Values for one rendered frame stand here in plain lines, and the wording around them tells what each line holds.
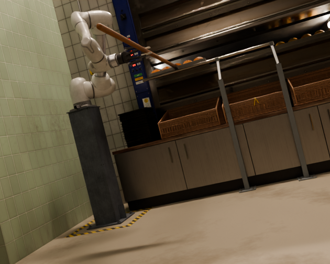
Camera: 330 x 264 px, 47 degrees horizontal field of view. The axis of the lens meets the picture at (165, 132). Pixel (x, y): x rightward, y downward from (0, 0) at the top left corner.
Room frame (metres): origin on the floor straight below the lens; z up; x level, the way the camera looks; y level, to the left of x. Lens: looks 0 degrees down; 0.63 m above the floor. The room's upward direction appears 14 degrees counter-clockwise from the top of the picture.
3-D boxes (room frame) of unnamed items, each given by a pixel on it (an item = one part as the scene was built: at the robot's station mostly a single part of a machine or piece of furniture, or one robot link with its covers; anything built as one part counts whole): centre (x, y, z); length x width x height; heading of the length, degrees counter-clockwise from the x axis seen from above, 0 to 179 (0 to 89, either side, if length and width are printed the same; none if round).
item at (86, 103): (3.28, 0.64, 1.03); 0.22 x 0.18 x 0.06; 163
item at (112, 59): (2.61, 0.22, 1.19); 0.09 x 0.06 x 0.09; 166
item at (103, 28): (2.61, -0.02, 1.19); 1.71 x 0.03 x 0.03; 166
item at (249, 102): (3.45, -0.85, 0.72); 0.56 x 0.49 x 0.28; 76
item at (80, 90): (3.30, 0.63, 1.17); 0.18 x 0.16 x 0.22; 114
